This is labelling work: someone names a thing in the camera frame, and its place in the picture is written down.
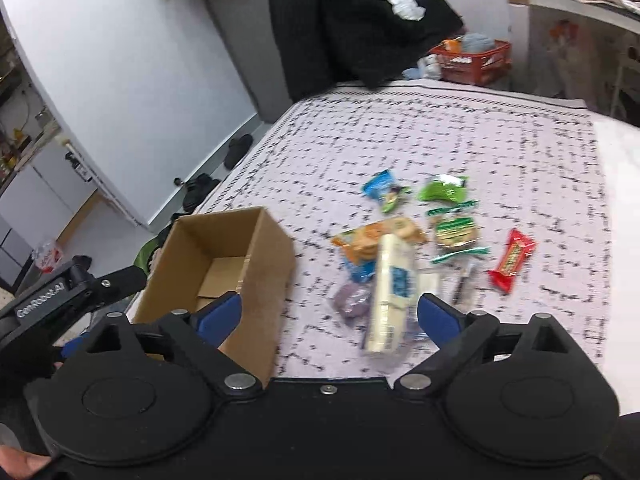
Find orange cracker packet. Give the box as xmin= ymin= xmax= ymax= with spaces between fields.
xmin=331 ymin=217 xmax=428 ymax=264

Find long cream biscuit pack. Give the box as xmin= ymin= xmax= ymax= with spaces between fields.
xmin=363 ymin=233 xmax=416 ymax=354

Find grey door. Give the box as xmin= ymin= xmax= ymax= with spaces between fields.
xmin=206 ymin=0 xmax=292 ymax=124

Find red candy bar wrapper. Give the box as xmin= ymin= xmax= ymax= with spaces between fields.
xmin=487 ymin=229 xmax=536 ymax=295

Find person's left hand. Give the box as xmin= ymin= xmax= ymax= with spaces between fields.
xmin=0 ymin=445 xmax=51 ymax=480

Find red plastic basket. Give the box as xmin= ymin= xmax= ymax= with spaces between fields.
xmin=430 ymin=40 xmax=511 ymax=87

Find blue snack packet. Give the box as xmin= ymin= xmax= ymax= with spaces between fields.
xmin=344 ymin=259 xmax=376 ymax=284

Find black clothes on chair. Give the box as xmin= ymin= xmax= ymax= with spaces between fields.
xmin=269 ymin=0 xmax=464 ymax=102

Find black slipper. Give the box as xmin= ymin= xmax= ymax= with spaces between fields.
xmin=224 ymin=134 xmax=254 ymax=171

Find purple snack packet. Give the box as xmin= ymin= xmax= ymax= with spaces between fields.
xmin=332 ymin=282 xmax=371 ymax=323

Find pile of black shoes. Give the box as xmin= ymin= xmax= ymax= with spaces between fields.
xmin=182 ymin=174 xmax=220 ymax=214

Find blue green candy packet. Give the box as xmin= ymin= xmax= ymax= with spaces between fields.
xmin=361 ymin=169 xmax=412 ymax=214

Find white kitchen cabinet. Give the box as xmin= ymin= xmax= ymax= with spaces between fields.
xmin=1 ymin=141 xmax=96 ymax=294

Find small clear dark sachet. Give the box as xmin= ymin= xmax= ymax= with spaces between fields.
xmin=452 ymin=259 xmax=480 ymax=311

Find brown cardboard box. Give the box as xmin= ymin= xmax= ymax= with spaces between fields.
xmin=134 ymin=207 xmax=295 ymax=384

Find white patterned bed cloth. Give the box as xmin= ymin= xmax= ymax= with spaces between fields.
xmin=196 ymin=81 xmax=611 ymax=379

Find green white pastry packet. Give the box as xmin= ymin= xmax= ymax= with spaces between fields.
xmin=426 ymin=200 xmax=490 ymax=264

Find light green snack packet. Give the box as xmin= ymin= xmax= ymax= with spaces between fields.
xmin=418 ymin=174 xmax=468 ymax=204

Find white desk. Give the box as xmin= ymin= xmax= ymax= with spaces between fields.
xmin=506 ymin=0 xmax=639 ymax=126

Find white clear wrapped cake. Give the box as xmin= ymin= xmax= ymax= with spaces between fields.
xmin=416 ymin=270 xmax=444 ymax=298

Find green leaf cartoon rug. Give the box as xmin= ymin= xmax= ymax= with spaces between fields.
xmin=134 ymin=237 xmax=162 ymax=276

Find pink tissue pack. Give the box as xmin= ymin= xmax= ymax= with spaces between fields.
xmin=32 ymin=240 xmax=63 ymax=273

